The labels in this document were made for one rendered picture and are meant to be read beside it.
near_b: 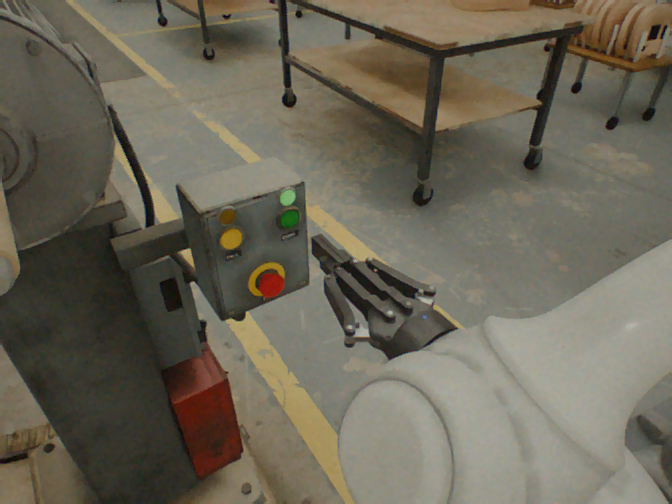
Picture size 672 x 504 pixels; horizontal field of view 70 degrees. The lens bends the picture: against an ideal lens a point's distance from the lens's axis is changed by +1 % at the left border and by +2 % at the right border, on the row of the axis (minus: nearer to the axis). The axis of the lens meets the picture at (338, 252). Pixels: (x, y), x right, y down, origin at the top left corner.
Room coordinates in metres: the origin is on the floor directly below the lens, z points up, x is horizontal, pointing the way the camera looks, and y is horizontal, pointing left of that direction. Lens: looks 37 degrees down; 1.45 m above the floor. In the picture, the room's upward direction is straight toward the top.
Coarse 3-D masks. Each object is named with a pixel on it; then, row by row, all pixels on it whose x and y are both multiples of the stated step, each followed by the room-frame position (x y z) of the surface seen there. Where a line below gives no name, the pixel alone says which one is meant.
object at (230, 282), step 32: (192, 192) 0.57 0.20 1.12; (224, 192) 0.57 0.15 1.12; (256, 192) 0.57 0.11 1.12; (192, 224) 0.55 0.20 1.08; (256, 224) 0.55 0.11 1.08; (192, 256) 0.59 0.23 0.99; (224, 256) 0.52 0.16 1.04; (256, 256) 0.55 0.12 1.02; (288, 256) 0.58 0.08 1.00; (224, 288) 0.52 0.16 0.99; (256, 288) 0.55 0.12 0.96; (288, 288) 0.58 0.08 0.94; (224, 320) 0.52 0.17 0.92
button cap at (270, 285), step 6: (264, 276) 0.55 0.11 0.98; (270, 276) 0.54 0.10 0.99; (276, 276) 0.54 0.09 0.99; (264, 282) 0.53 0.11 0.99; (270, 282) 0.53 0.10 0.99; (276, 282) 0.54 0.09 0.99; (282, 282) 0.54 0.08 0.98; (264, 288) 0.53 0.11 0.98; (270, 288) 0.53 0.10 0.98; (276, 288) 0.53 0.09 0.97; (282, 288) 0.54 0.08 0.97; (264, 294) 0.53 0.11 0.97; (270, 294) 0.53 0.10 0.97; (276, 294) 0.53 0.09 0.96
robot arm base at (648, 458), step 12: (648, 420) 0.48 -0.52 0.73; (660, 420) 0.47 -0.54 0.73; (648, 432) 0.47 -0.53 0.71; (660, 432) 0.45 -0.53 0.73; (660, 444) 0.44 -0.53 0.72; (636, 456) 0.42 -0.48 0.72; (648, 456) 0.42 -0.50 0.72; (660, 456) 0.42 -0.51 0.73; (648, 468) 0.40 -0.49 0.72; (660, 468) 0.40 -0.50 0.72; (660, 480) 0.38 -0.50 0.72
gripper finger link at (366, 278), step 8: (352, 264) 0.46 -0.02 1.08; (360, 264) 0.46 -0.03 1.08; (360, 272) 0.44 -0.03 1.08; (368, 272) 0.44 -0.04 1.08; (360, 280) 0.44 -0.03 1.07; (368, 280) 0.43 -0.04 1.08; (376, 280) 0.43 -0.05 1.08; (368, 288) 0.43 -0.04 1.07; (376, 288) 0.42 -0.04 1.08; (384, 288) 0.41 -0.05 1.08; (392, 288) 0.41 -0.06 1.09; (384, 296) 0.40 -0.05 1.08; (392, 296) 0.39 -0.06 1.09; (400, 296) 0.39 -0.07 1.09; (400, 304) 0.38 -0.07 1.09; (408, 304) 0.38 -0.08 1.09
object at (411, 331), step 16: (416, 304) 0.39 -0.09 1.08; (368, 320) 0.37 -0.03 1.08; (384, 320) 0.36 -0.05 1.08; (400, 320) 0.36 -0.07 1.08; (416, 320) 0.34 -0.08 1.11; (432, 320) 0.34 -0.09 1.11; (448, 320) 0.35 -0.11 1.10; (384, 336) 0.34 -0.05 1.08; (400, 336) 0.33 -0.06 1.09; (416, 336) 0.32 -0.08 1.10; (432, 336) 0.32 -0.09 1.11; (384, 352) 0.33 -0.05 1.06; (400, 352) 0.32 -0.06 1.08
